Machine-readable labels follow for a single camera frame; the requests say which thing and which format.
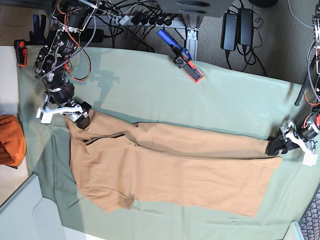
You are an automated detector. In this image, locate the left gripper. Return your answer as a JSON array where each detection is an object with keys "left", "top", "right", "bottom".
[{"left": 265, "top": 112, "right": 320, "bottom": 156}]

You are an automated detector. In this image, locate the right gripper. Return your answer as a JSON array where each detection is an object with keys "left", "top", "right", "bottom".
[{"left": 46, "top": 83, "right": 91, "bottom": 130}]

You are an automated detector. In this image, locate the tan orange T-shirt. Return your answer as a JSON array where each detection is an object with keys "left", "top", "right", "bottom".
[{"left": 67, "top": 110, "right": 282, "bottom": 217}]

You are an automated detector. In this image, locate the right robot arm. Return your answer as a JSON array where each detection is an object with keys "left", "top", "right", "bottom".
[{"left": 33, "top": 0, "right": 102, "bottom": 129}]

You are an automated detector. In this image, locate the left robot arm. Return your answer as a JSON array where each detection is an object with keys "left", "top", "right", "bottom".
[{"left": 265, "top": 4, "right": 320, "bottom": 157}]

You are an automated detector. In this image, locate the light green table cloth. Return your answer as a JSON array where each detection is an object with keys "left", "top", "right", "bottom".
[{"left": 17, "top": 46, "right": 320, "bottom": 240}]

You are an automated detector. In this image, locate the dark orange folded garment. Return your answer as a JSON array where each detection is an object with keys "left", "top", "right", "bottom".
[{"left": 0, "top": 114, "right": 27, "bottom": 168}]

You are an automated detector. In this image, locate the black power adapter left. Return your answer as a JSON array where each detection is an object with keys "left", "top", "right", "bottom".
[{"left": 81, "top": 28, "right": 105, "bottom": 43}]

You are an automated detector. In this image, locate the blue orange left clamp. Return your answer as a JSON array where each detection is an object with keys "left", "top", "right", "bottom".
[{"left": 13, "top": 14, "right": 47, "bottom": 67}]

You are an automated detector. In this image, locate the blue orange clamp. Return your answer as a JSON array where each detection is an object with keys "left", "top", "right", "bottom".
[
  {"left": 13, "top": 14, "right": 47, "bottom": 67},
  {"left": 157, "top": 29, "right": 204, "bottom": 83}
]

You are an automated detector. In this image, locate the white grey bin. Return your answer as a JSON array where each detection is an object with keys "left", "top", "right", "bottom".
[{"left": 0, "top": 174, "right": 66, "bottom": 240}]

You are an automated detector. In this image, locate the blue orange centre clamp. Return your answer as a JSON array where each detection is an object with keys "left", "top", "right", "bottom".
[{"left": 157, "top": 29, "right": 204, "bottom": 83}]

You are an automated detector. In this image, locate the black power strip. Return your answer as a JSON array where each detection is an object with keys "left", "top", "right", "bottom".
[{"left": 118, "top": 13, "right": 185, "bottom": 29}]

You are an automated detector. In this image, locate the black power brick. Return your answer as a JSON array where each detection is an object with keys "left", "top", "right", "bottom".
[
  {"left": 220, "top": 12, "right": 238, "bottom": 51},
  {"left": 237, "top": 8, "right": 254, "bottom": 46}
]

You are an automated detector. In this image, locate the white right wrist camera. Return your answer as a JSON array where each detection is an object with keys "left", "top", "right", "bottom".
[{"left": 35, "top": 107, "right": 59, "bottom": 124}]

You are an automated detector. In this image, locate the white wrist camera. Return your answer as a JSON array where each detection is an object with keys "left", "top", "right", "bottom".
[
  {"left": 35, "top": 107, "right": 59, "bottom": 124},
  {"left": 302, "top": 153, "right": 318, "bottom": 167}
]

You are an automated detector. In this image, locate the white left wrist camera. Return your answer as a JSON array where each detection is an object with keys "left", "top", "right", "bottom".
[{"left": 302, "top": 153, "right": 318, "bottom": 167}]

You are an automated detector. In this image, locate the aluminium frame post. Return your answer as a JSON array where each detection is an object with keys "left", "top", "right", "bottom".
[{"left": 182, "top": 13, "right": 203, "bottom": 61}]

